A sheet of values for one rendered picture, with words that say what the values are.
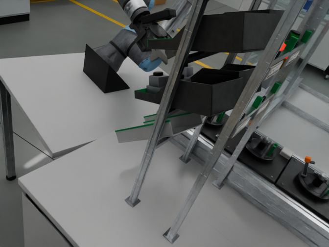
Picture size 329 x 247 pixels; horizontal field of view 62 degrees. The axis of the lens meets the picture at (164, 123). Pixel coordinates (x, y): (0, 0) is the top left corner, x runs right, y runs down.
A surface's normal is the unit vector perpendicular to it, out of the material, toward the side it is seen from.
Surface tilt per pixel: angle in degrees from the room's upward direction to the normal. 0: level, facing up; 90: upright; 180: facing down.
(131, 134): 90
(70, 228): 0
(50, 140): 0
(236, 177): 90
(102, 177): 0
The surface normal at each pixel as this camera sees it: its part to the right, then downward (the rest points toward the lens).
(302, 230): -0.60, 0.34
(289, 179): 0.27, -0.76
